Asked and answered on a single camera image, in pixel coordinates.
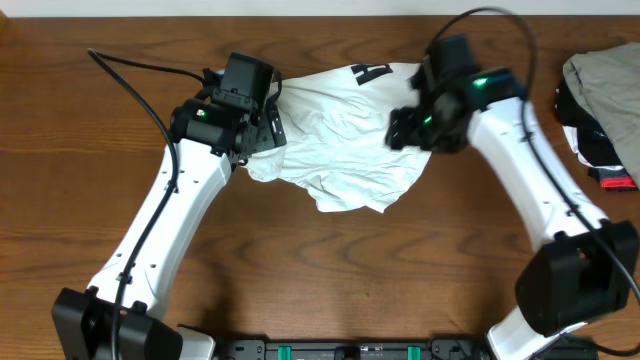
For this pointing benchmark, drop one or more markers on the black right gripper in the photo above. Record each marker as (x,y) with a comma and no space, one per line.
(402,132)

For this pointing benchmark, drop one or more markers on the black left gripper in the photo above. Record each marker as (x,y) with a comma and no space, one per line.
(273,125)

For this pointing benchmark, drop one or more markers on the white t-shirt black print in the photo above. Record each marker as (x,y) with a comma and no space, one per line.
(335,124)

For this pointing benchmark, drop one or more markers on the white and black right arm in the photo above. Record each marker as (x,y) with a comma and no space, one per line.
(582,266)

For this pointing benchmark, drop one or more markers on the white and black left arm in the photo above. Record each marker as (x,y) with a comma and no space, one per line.
(120,314)

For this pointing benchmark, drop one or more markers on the black red folded garment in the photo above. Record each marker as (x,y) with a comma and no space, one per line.
(587,140)

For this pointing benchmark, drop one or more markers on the grey folded garment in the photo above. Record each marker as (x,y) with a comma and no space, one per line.
(606,84)

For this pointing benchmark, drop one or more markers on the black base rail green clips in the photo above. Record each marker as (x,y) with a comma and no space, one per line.
(437,349)

